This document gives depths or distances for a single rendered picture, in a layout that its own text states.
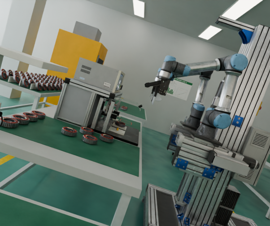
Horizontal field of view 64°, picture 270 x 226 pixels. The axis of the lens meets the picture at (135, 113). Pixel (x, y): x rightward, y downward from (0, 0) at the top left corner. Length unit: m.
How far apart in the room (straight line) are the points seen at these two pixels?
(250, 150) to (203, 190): 0.53
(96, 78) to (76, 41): 3.90
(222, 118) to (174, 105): 5.87
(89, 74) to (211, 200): 1.56
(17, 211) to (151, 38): 7.04
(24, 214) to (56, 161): 0.44
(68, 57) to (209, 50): 4.44
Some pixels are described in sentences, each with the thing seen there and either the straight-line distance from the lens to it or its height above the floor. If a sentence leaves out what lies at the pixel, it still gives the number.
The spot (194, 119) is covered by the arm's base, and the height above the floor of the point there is 1.11.
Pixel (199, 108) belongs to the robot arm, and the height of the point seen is 1.23.
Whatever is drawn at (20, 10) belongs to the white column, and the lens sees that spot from 5.94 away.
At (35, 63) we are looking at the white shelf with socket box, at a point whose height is 1.18.
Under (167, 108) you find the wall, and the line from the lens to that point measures 7.45.
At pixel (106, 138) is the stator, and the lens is 1.72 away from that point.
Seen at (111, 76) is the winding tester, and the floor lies 1.25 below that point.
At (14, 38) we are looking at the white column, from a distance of 5.89.
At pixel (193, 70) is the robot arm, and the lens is 1.72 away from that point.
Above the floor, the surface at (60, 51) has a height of 1.43.
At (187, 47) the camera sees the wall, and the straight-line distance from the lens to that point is 7.62.
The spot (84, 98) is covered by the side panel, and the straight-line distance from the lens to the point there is 1.90.
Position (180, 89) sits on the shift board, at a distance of 7.47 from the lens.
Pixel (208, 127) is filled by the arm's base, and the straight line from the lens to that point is 1.79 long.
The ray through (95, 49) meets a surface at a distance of 5.71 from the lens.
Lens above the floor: 1.24
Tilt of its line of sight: 7 degrees down
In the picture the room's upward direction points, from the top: 19 degrees clockwise
